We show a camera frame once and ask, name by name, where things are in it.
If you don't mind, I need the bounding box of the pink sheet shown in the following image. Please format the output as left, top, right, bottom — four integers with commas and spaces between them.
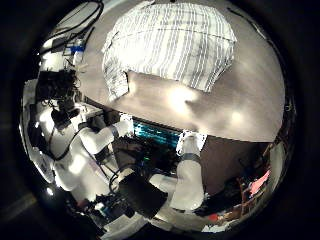
249, 169, 272, 198

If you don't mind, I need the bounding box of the black flat bracket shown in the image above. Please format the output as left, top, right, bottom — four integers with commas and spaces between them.
49, 34, 80, 54

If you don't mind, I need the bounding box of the wooden shelf unit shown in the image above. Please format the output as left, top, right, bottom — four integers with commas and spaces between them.
233, 139, 288, 218

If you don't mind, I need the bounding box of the black electronics box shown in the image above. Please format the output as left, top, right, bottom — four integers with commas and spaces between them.
113, 136, 181, 175

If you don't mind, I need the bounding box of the teal lit panel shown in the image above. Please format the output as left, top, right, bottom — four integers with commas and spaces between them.
132, 120, 181, 148

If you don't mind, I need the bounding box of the white grey striped cloth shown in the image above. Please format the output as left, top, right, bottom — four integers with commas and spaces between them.
101, 1, 238, 103

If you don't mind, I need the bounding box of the white bottle with blue band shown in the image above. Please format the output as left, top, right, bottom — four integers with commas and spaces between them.
71, 39, 86, 66

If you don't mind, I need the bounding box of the looped black cable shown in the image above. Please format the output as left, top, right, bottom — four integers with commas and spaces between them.
42, 0, 105, 55

